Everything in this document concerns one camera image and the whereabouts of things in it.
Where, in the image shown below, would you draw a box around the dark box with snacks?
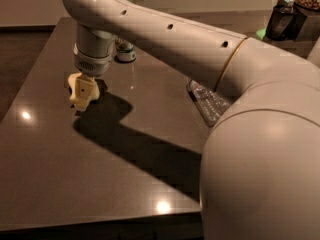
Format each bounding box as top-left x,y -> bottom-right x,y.
275,0 -> 320,42

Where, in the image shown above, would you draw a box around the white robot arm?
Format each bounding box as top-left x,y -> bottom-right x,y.
62,0 -> 320,240

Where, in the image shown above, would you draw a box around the black mesh basket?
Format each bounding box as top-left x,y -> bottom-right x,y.
266,5 -> 300,41

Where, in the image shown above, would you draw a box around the clear plastic water bottle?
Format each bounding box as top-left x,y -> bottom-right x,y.
186,80 -> 231,127

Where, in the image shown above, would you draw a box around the yellow sponge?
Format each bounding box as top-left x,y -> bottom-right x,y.
68,73 -> 100,103

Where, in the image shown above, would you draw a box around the green white soda can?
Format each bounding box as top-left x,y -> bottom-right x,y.
115,37 -> 136,63

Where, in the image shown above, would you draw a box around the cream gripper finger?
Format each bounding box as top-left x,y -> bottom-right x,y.
69,74 -> 97,111

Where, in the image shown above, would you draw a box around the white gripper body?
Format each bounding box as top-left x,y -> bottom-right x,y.
73,24 -> 115,77

